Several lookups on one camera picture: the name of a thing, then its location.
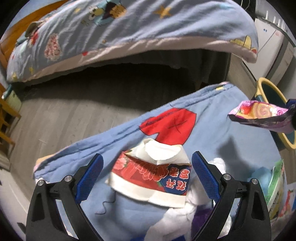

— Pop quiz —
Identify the pink snack wrapper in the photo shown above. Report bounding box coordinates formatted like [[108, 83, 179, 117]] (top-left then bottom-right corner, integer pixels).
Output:
[[228, 100, 293, 133]]

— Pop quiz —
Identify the teal yellow-rimmed trash bin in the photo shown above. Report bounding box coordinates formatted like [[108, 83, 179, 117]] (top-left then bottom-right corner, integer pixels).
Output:
[[252, 77, 295, 151]]

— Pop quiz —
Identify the green snack packet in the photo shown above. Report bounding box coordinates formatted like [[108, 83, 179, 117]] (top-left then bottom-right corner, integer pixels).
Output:
[[265, 159, 285, 220]]

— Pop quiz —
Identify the purple spray bottle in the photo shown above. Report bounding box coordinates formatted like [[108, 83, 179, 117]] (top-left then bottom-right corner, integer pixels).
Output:
[[191, 207, 213, 240]]

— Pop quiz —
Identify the strawberry picture card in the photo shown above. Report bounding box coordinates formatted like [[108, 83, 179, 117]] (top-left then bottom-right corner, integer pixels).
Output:
[[277, 189, 295, 219]]

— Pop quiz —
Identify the white cabinet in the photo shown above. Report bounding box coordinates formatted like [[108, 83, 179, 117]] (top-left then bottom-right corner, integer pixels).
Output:
[[244, 18, 295, 85]]

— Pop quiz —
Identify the white crumpled tissue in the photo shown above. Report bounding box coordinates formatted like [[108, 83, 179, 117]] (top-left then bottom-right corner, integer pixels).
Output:
[[144, 157, 232, 241]]

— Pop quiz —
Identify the red white paper cup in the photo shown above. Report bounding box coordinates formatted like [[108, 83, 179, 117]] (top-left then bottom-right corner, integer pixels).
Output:
[[106, 138, 192, 208]]

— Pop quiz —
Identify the blue cartoon blanket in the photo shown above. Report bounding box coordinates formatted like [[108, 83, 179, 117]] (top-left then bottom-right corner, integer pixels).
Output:
[[34, 83, 280, 240]]

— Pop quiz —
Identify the wooden side table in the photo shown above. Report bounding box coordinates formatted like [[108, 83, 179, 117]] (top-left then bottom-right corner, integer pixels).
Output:
[[1, 84, 22, 149]]

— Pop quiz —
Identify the white green bucket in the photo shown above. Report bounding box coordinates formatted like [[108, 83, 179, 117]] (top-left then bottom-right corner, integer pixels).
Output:
[[2, 85, 22, 112]]

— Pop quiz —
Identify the wooden headboard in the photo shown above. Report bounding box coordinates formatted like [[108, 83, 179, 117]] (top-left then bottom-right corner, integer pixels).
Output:
[[1, 1, 67, 69]]

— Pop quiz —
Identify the bed with cartoon duvet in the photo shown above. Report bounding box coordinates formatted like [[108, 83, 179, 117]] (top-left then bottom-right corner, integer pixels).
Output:
[[6, 1, 258, 83]]

